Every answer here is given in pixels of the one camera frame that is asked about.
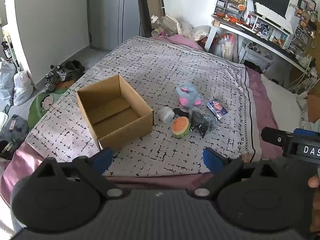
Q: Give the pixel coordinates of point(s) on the brown cardboard box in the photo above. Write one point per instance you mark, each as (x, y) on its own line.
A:
(112, 140)

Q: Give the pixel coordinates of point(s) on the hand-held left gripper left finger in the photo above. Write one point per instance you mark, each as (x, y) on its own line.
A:
(103, 158)

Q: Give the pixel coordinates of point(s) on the white duvet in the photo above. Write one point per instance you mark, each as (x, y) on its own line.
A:
(282, 100)

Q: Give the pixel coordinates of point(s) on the grey cloth bundle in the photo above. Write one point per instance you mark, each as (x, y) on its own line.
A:
(13, 128)

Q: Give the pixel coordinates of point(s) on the printed bag under desk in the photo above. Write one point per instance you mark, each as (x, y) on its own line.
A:
(226, 46)

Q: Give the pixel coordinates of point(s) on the white desk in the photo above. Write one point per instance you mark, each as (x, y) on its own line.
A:
(275, 45)

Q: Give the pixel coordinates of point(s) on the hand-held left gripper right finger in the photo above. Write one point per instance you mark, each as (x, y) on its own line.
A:
(211, 158)

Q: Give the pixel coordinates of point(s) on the white desk shelf riser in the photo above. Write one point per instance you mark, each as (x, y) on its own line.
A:
(277, 27)

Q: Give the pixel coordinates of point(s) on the small white plastic bag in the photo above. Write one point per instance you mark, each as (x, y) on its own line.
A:
(22, 87)

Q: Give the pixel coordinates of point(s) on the black cloth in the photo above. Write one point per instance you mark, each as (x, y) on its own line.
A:
(200, 123)

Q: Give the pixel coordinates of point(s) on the large white plastic bag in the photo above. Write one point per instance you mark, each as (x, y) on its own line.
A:
(6, 80)

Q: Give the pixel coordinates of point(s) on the grey wardrobe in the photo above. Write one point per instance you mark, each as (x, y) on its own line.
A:
(112, 12)

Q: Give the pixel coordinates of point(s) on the white keyboard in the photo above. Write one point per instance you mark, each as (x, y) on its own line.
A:
(265, 11)

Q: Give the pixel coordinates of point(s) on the blue white tissue packet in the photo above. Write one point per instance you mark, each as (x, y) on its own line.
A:
(218, 108)

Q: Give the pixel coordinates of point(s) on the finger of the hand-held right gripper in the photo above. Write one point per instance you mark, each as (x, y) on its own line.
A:
(272, 135)

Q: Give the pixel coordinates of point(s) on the person's right hand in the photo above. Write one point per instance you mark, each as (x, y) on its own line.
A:
(314, 181)

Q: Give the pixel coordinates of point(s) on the clear drawer organizer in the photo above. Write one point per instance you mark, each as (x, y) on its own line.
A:
(226, 6)

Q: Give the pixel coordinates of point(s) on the framed picture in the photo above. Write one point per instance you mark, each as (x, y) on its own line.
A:
(308, 2)

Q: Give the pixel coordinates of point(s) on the pile of white bags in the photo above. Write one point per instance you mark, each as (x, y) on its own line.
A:
(170, 25)

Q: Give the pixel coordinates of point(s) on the dark slipper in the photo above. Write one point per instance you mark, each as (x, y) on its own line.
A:
(70, 66)
(79, 66)

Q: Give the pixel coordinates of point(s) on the grey black sneaker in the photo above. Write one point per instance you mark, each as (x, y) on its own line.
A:
(51, 82)
(60, 72)

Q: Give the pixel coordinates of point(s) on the grey pink plush toy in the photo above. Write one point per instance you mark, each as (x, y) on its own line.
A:
(187, 96)

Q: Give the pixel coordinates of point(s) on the green cartoon floor mat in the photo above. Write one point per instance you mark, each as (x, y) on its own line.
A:
(42, 102)

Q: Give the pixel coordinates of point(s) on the white black patterned blanket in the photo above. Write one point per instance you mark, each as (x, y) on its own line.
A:
(162, 62)

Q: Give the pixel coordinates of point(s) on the white stuffed bag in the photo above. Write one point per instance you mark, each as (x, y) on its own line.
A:
(202, 33)

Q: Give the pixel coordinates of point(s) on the orange slice plush toy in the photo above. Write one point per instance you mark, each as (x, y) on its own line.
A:
(180, 126)

